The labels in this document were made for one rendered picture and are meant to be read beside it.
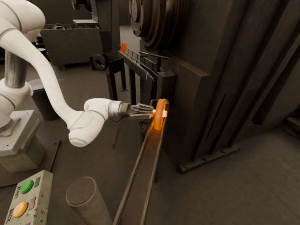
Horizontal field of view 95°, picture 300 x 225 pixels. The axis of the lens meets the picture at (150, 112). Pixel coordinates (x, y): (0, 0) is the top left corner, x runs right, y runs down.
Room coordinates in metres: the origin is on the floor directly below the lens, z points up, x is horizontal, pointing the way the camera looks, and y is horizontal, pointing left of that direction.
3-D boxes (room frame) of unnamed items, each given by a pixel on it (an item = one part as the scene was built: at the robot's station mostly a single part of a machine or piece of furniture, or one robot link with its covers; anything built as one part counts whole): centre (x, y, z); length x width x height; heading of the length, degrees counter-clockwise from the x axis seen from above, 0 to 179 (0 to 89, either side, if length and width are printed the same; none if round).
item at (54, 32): (3.32, 1.72, 0.39); 1.03 x 0.83 x 0.79; 117
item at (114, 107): (0.59, 0.18, 0.69); 0.09 x 0.06 x 0.09; 168
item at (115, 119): (1.39, 0.45, 0.36); 0.26 x 0.20 x 0.72; 58
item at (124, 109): (0.58, 0.10, 0.70); 0.09 x 0.08 x 0.07; 78
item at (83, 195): (0.25, 0.28, 0.26); 0.12 x 0.12 x 0.52
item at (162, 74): (0.86, -0.10, 0.68); 0.11 x 0.08 x 0.24; 113
